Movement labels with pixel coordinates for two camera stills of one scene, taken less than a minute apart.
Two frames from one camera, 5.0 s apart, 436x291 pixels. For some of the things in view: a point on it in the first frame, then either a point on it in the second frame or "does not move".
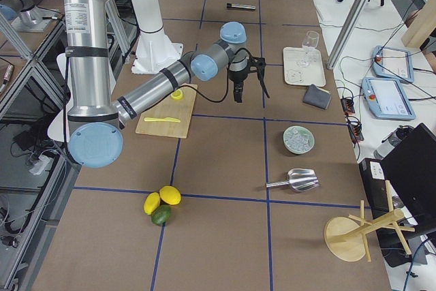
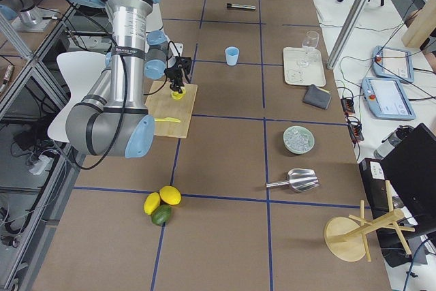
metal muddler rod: [249, 7] does not move
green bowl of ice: [298, 140] does not move
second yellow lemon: [151, 203] does not move
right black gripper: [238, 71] → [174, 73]
